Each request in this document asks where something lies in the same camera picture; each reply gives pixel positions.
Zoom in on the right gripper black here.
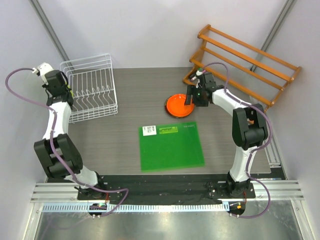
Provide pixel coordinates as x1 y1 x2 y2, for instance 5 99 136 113
184 84 209 107

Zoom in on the orange plate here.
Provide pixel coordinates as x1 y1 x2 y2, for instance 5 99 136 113
166 93 195 118

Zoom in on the yellow patterned plate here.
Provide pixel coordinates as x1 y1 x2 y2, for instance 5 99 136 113
164 97 195 119

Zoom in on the lime green plate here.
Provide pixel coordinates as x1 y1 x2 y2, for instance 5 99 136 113
65 78 74 98

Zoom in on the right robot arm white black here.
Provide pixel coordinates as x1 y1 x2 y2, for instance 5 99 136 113
184 70 269 198

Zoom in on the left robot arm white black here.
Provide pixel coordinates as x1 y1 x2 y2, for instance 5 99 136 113
33 69 107 200

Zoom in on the orange wooden shelf rack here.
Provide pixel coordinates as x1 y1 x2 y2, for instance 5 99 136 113
182 24 302 111

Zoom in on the green cutting mat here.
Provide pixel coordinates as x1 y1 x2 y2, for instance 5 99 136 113
138 121 205 173

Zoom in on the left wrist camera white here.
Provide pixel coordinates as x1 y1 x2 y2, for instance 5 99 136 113
32 62 54 85

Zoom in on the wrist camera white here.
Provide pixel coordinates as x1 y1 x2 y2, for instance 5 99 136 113
195 68 206 89
32 62 54 85

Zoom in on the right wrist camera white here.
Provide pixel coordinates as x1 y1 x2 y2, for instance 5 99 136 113
195 68 206 89

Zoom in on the white wire dish rack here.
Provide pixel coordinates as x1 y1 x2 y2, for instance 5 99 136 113
59 53 118 123

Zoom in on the aluminium rail frame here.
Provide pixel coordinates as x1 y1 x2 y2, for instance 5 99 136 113
30 180 304 205

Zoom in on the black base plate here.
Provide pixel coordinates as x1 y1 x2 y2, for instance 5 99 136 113
77 174 256 206

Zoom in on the perforated cable duct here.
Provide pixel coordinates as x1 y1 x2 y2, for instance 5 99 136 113
42 202 230 213

